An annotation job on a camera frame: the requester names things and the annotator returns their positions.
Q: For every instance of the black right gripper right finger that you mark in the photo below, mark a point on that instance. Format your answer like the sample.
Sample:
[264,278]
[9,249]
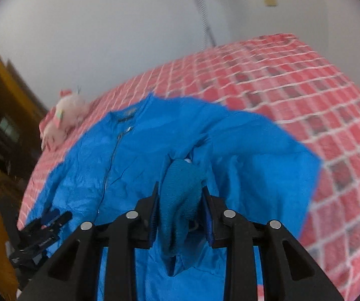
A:
[262,254]

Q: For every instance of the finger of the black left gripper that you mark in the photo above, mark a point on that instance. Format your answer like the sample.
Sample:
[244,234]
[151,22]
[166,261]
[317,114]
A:
[53,221]

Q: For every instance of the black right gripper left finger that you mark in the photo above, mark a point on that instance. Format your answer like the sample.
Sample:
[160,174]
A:
[73,271]

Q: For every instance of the blue puffer jacket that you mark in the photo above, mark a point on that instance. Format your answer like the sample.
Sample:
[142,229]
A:
[180,145]

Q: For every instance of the brown wooden cabinet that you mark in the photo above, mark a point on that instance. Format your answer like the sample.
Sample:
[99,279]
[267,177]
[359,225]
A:
[20,114]

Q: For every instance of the pink plush unicorn toy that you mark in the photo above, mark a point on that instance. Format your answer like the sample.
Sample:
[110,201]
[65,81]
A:
[69,113]

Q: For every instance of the red plaid bed cover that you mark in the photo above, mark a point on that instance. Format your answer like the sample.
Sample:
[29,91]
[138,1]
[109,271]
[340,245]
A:
[283,79]

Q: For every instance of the white floor lamp pole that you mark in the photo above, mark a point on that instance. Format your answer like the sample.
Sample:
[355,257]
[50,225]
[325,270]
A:
[208,37]

